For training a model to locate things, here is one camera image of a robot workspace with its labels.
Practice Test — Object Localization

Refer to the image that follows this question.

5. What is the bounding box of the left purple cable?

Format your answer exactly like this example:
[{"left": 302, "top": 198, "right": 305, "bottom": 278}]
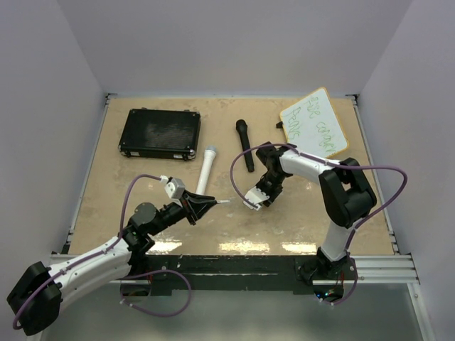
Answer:
[{"left": 12, "top": 173, "right": 193, "bottom": 330}]

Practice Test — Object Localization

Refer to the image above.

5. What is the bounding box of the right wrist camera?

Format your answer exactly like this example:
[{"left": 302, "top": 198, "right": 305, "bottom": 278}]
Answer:
[{"left": 243, "top": 187, "right": 269, "bottom": 211}]

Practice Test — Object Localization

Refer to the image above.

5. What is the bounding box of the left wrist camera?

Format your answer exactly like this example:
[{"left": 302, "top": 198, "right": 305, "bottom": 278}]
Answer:
[{"left": 160, "top": 175, "right": 186, "bottom": 200}]

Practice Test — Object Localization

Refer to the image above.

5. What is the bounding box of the yellow framed whiteboard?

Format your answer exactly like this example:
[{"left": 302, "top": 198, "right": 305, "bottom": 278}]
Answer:
[{"left": 279, "top": 87, "right": 349, "bottom": 158}]

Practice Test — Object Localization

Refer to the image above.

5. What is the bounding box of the aluminium table frame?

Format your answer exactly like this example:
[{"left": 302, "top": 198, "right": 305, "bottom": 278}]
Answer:
[{"left": 28, "top": 92, "right": 438, "bottom": 341}]

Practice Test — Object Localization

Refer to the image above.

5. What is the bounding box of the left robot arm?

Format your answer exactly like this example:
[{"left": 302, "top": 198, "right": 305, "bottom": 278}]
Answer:
[{"left": 6, "top": 191, "right": 218, "bottom": 336}]

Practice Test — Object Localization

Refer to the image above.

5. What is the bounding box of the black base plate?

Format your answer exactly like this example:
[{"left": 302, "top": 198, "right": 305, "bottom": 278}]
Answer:
[{"left": 105, "top": 254, "right": 360, "bottom": 298}]

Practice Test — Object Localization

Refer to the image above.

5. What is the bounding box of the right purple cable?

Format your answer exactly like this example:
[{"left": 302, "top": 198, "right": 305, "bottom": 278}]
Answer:
[{"left": 230, "top": 143, "right": 409, "bottom": 306}]

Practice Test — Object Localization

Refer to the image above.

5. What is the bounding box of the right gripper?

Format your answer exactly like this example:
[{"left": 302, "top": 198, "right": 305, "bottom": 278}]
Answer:
[{"left": 254, "top": 171, "right": 289, "bottom": 207}]

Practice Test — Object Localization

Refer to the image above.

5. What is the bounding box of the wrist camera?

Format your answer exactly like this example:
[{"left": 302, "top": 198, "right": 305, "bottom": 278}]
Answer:
[
  {"left": 160, "top": 175, "right": 186, "bottom": 200},
  {"left": 243, "top": 187, "right": 269, "bottom": 211}
]

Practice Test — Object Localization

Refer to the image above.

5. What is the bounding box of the black microphone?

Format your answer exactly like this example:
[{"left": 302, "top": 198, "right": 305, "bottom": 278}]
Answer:
[{"left": 235, "top": 119, "right": 255, "bottom": 173}]

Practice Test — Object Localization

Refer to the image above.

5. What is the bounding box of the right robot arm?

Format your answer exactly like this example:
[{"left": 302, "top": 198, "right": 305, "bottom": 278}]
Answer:
[{"left": 244, "top": 144, "right": 377, "bottom": 284}]

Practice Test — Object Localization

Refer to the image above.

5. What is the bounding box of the purple cable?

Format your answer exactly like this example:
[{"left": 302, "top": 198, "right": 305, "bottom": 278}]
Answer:
[
  {"left": 12, "top": 173, "right": 193, "bottom": 330},
  {"left": 230, "top": 143, "right": 409, "bottom": 306}
]

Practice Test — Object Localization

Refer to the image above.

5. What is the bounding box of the black case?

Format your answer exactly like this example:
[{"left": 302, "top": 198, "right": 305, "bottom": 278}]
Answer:
[{"left": 118, "top": 108, "right": 201, "bottom": 161}]

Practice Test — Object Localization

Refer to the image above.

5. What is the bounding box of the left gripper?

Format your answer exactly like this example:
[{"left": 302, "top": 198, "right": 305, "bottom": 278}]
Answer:
[{"left": 149, "top": 189, "right": 216, "bottom": 236}]

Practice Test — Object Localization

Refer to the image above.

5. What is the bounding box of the white microphone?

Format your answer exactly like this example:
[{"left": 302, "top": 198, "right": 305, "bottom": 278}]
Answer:
[{"left": 196, "top": 146, "right": 217, "bottom": 195}]

